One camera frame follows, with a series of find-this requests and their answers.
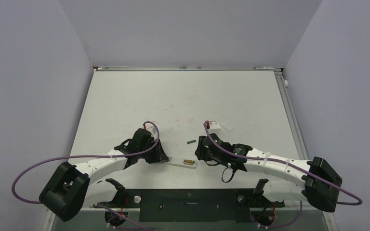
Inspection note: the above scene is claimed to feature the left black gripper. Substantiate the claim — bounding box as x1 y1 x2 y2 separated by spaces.
138 139 168 164

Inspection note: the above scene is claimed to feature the white remote control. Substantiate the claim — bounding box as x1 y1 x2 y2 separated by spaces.
167 156 197 169

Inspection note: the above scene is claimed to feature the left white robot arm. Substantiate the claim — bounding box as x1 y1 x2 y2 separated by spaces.
39 126 169 221

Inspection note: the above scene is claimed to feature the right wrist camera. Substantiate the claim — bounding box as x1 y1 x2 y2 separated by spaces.
205 120 222 134

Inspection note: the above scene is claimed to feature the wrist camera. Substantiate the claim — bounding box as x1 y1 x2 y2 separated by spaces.
146 125 158 136
205 120 222 134

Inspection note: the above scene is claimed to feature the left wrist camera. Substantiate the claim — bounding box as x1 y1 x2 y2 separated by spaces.
146 125 158 136

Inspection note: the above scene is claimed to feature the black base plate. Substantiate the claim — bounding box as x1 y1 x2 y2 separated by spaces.
104 189 285 222

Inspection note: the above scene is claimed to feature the aluminium frame rail back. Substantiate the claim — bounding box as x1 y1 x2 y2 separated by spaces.
94 66 283 72

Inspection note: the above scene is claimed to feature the aluminium frame rail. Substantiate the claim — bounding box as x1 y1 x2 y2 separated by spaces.
94 66 283 72
264 75 335 213

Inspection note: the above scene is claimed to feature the aluminium frame rail right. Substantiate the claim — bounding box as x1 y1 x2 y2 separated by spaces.
264 75 335 213

